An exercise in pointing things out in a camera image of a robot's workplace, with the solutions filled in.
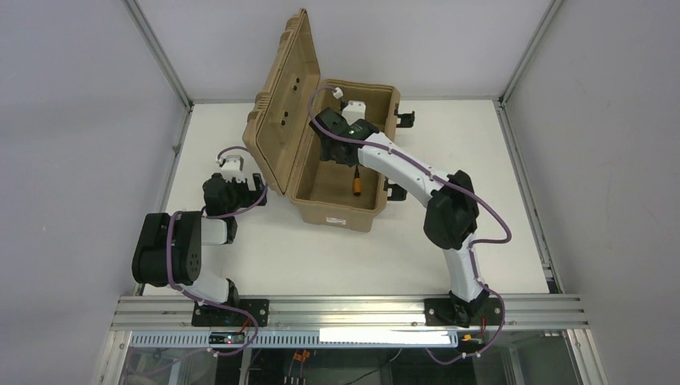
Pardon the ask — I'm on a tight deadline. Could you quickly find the upper black toolbox latch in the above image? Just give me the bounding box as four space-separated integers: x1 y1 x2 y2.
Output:
394 103 415 128

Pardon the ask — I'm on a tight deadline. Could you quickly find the orange black screwdriver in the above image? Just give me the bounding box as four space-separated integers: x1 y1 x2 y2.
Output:
352 166 362 197

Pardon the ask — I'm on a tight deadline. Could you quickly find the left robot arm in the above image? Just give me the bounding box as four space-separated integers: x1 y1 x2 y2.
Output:
132 172 268 308

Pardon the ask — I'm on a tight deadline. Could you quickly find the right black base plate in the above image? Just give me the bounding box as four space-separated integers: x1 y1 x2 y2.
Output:
423 298 502 328

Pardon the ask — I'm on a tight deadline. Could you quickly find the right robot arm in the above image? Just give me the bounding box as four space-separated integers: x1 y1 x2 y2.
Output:
310 107 489 327

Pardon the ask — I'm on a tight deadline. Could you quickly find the lower black toolbox latch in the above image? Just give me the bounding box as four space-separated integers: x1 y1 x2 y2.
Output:
383 177 407 202

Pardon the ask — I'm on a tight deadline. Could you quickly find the left aluminium frame post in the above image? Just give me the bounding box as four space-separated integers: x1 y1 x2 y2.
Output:
123 0 193 297

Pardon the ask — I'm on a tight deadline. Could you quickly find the right aluminium frame post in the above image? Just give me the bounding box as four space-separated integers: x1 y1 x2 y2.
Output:
494 0 565 294

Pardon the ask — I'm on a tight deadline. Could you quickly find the perforated cable tray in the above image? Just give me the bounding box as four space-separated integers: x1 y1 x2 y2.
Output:
130 328 459 349

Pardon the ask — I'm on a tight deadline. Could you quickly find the black toolbox latch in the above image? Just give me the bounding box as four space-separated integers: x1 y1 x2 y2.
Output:
383 177 407 202
394 103 415 128

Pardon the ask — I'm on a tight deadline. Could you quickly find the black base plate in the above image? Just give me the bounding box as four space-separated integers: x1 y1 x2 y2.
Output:
191 298 269 327
423 298 502 328

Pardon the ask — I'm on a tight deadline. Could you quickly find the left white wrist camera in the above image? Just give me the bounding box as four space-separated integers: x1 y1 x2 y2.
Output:
217 155 246 183

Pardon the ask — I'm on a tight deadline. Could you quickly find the aluminium frame post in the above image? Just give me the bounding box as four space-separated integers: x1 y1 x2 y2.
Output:
123 0 193 297
494 0 565 294

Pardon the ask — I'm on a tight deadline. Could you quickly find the tan plastic toolbox bin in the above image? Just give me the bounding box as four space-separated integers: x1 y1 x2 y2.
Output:
242 8 401 233

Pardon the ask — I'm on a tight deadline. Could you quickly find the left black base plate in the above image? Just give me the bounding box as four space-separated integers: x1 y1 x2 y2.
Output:
191 298 269 327

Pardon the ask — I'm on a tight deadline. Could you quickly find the aluminium mounting rail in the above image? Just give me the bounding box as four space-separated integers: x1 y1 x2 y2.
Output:
111 294 589 331

